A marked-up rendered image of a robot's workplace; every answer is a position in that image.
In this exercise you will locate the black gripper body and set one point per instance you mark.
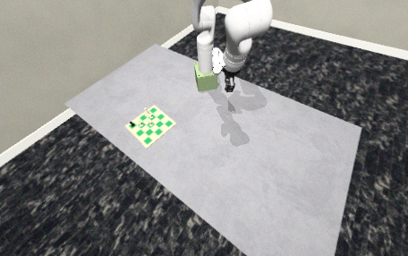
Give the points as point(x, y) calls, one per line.
point(231, 75)

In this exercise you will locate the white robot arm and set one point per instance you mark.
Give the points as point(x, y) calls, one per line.
point(244, 21)

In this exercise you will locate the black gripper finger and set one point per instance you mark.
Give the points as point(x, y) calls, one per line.
point(230, 86)

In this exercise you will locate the green and cream chessboard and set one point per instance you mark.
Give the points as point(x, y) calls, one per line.
point(146, 134)

